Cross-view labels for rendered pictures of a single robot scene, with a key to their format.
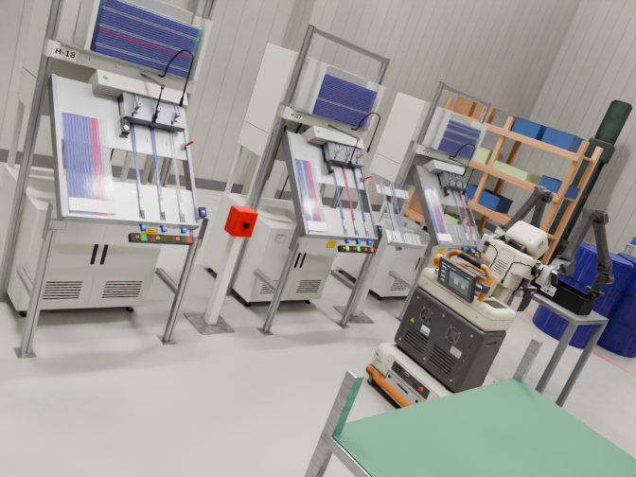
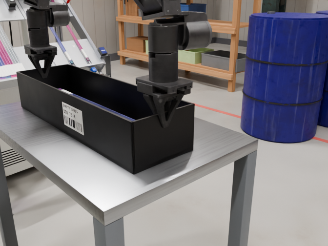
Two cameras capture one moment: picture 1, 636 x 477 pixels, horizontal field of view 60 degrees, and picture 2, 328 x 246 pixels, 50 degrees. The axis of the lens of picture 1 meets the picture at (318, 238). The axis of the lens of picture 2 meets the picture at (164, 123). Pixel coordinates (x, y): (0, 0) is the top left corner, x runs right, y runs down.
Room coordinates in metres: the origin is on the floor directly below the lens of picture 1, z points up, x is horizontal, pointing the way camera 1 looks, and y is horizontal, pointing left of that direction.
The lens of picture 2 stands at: (2.74, -1.74, 1.15)
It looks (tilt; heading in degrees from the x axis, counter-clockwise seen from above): 21 degrees down; 0
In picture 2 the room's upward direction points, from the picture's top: straight up
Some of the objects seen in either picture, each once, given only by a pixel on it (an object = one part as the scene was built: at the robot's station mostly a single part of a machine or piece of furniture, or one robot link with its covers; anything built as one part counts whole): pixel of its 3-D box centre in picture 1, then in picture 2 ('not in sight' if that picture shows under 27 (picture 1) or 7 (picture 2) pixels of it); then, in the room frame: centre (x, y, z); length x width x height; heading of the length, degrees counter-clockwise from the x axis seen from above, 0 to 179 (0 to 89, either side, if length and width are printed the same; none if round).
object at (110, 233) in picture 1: (103, 198); not in sight; (2.83, 1.16, 0.66); 1.01 x 0.73 x 1.31; 46
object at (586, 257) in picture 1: (604, 298); (315, 70); (5.72, -3.04, 0.48); 1.30 x 0.80 x 0.96; 127
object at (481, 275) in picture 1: (474, 279); not in sight; (3.06, -0.91, 0.87); 0.23 x 0.15 x 0.11; 42
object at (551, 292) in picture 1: (548, 285); (92, 105); (3.63, -1.56, 0.86); 0.57 x 0.17 x 0.11; 42
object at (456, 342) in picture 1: (456, 322); not in sight; (3.07, -0.93, 0.59); 0.55 x 0.34 x 0.83; 42
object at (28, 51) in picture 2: not in sight; (41, 62); (3.85, -1.36, 0.93); 0.07 x 0.07 x 0.09; 42
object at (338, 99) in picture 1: (341, 100); not in sight; (3.95, 0.17, 1.52); 0.51 x 0.13 x 0.27; 136
